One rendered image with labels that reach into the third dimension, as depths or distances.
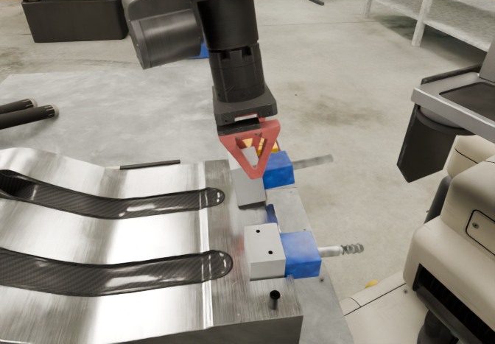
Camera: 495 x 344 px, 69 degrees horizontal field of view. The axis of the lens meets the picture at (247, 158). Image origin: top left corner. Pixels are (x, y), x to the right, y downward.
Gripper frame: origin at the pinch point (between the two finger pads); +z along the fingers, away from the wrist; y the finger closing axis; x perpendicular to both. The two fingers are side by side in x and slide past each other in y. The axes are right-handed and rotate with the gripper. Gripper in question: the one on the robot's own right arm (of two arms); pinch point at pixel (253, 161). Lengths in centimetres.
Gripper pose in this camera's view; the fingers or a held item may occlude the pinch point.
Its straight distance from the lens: 45.2
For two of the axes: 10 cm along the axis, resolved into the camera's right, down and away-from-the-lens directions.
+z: 1.5, 8.6, 4.8
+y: 1.2, 4.7, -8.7
